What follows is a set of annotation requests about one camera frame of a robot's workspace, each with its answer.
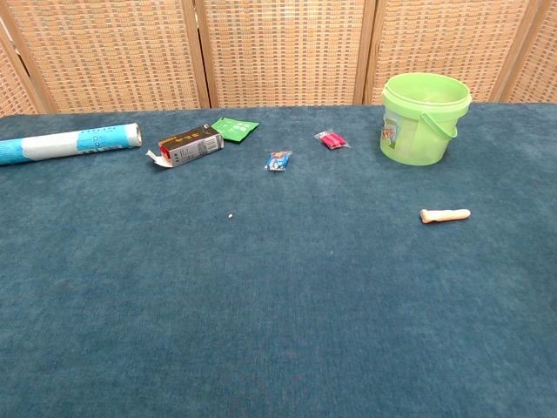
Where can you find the blue wrapped candy packet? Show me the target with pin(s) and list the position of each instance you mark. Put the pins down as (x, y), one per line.
(278, 160)

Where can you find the small orange snack stick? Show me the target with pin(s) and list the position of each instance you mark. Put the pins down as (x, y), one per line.
(444, 215)

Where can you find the red wrapped candy packet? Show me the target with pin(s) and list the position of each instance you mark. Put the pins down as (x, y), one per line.
(334, 140)

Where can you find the green foil packet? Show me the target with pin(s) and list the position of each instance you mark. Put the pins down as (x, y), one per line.
(235, 128)

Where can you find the woven bamboo screen panel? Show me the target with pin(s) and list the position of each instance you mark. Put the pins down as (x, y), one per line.
(283, 52)
(444, 39)
(13, 87)
(539, 65)
(109, 52)

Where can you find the blue and white paper roll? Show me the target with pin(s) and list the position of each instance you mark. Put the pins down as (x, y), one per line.
(65, 141)

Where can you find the blue felt table cover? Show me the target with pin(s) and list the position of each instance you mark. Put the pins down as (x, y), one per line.
(261, 305)

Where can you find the light green plastic bucket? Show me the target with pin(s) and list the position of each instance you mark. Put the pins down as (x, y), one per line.
(409, 139)

